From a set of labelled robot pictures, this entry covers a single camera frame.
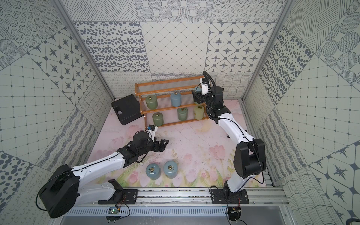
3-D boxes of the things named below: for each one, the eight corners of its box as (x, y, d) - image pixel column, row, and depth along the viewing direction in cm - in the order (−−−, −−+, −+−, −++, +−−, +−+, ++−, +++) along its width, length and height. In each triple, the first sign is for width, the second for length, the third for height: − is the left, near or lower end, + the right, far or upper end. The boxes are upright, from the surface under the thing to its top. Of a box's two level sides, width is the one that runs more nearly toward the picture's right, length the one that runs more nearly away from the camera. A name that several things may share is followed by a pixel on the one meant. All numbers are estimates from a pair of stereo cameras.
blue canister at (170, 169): (165, 178, 82) (163, 174, 74) (166, 164, 87) (164, 159, 80) (177, 178, 82) (176, 174, 74) (177, 164, 87) (177, 159, 80)
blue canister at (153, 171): (148, 179, 82) (144, 175, 75) (150, 167, 86) (146, 162, 79) (160, 179, 82) (157, 175, 75) (161, 167, 86) (159, 162, 79)
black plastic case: (122, 126, 105) (119, 121, 100) (113, 107, 117) (110, 102, 113) (146, 115, 112) (144, 110, 107) (134, 98, 125) (132, 93, 120)
